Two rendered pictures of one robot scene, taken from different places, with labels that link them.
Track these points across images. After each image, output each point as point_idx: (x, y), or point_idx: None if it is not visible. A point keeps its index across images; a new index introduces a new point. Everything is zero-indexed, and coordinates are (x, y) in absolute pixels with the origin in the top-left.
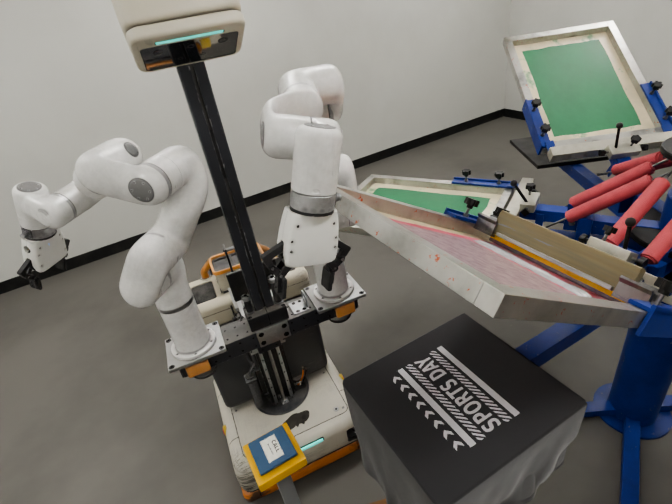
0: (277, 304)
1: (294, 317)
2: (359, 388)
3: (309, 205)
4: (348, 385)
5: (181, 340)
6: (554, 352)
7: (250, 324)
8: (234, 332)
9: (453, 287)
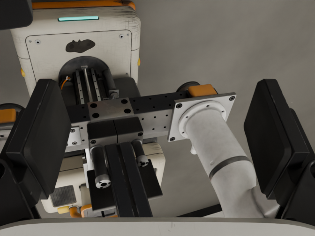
0: (100, 144)
1: (79, 122)
2: (9, 0)
3: None
4: (24, 12)
5: (223, 123)
6: None
7: (140, 125)
8: (156, 122)
9: None
